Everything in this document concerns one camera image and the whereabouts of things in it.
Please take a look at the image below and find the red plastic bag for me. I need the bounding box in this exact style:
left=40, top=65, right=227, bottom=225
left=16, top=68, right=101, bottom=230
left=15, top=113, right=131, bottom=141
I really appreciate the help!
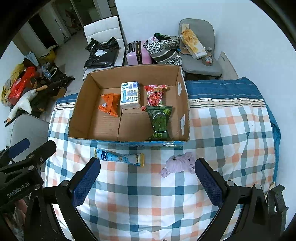
left=8, top=66, right=38, bottom=105

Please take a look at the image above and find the white leather chair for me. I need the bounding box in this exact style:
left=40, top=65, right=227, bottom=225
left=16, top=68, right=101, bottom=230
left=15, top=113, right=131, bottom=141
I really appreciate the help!
left=82, top=15, right=125, bottom=80

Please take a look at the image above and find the purple soft cloth toy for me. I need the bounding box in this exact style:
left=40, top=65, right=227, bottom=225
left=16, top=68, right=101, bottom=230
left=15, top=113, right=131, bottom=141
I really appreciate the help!
left=160, top=152, right=196, bottom=178

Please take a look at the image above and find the brown cardboard box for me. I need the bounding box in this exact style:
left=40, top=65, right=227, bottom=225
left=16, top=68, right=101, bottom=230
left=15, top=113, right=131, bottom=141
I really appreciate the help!
left=68, top=64, right=190, bottom=147

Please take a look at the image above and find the white flat board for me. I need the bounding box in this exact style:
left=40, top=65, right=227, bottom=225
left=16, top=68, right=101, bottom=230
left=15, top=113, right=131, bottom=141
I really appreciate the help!
left=218, top=51, right=238, bottom=80

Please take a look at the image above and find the black plastic bag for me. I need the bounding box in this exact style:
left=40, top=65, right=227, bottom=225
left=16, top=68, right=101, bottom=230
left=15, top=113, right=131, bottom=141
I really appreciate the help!
left=84, top=37, right=120, bottom=68

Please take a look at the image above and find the black white patterned bag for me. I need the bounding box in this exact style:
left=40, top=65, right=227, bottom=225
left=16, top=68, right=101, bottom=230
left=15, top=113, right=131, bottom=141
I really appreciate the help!
left=143, top=33, right=182, bottom=66

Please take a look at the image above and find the yellow chips bag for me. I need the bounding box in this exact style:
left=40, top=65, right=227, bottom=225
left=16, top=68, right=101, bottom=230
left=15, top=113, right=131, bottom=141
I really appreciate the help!
left=181, top=28, right=207, bottom=59

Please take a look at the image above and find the orange snack bag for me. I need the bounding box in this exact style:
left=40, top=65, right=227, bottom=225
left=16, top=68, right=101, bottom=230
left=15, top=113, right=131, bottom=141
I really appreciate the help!
left=98, top=93, right=120, bottom=118

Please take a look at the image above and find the white goose plush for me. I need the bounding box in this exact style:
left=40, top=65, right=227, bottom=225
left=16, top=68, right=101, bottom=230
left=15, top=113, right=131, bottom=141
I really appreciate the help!
left=4, top=85, right=48, bottom=126

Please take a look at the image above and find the green snack bag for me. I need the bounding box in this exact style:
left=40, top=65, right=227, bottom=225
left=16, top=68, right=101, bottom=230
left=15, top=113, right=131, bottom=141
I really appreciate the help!
left=146, top=106, right=173, bottom=141

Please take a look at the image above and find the blue Nestle sachet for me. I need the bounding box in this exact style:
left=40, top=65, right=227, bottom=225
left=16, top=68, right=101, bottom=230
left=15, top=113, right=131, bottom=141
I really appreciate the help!
left=94, top=148, right=145, bottom=167

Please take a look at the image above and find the grey office chair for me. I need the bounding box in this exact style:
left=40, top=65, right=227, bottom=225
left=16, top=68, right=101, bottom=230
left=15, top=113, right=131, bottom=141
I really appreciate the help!
left=179, top=18, right=222, bottom=78

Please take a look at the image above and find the grey padded chair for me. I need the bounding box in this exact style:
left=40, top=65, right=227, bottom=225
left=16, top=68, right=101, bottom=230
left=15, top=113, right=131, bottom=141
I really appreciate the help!
left=10, top=114, right=49, bottom=162

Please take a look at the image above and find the pink suitcase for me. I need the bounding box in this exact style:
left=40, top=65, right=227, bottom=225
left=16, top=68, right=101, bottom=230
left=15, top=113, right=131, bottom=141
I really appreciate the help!
left=125, top=41, right=152, bottom=65

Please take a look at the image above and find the plaid checkered blanket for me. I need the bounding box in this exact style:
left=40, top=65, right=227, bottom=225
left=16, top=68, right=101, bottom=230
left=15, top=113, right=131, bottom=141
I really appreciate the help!
left=45, top=77, right=280, bottom=240

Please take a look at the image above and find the red snack bag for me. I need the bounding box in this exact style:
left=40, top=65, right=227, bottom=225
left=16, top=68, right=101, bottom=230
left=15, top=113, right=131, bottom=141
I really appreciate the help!
left=142, top=84, right=168, bottom=111

